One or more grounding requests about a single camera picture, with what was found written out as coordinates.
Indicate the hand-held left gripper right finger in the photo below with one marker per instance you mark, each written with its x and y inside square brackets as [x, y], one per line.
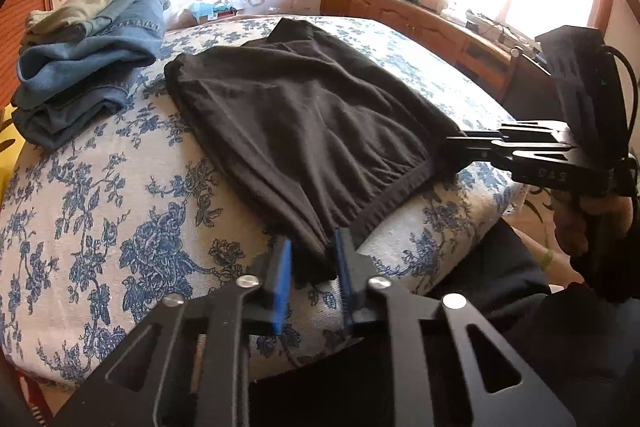
[346, 277]

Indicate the small cardboard box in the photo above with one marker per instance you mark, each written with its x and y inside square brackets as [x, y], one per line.
[222, 14]

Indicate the person's right hand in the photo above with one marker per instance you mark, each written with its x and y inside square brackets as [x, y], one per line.
[570, 227]

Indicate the blue plastic bag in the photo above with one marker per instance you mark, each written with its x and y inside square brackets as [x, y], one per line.
[200, 9]

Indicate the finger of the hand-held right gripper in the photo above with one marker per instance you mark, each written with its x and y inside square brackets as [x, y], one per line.
[520, 129]
[495, 154]

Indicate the blue floral bedspread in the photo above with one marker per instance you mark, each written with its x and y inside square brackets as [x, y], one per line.
[125, 207]

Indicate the black pants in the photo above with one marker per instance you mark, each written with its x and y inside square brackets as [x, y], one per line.
[300, 122]

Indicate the blue jeans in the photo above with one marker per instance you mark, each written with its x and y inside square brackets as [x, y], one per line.
[90, 62]

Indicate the wooden chair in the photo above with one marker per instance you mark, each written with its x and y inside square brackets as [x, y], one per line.
[525, 82]

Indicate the wooden cabinet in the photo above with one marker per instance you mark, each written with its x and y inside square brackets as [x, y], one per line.
[400, 19]

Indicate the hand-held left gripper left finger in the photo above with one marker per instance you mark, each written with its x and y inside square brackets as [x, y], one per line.
[282, 287]

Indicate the yellow plush toy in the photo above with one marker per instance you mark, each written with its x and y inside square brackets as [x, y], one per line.
[5, 147]

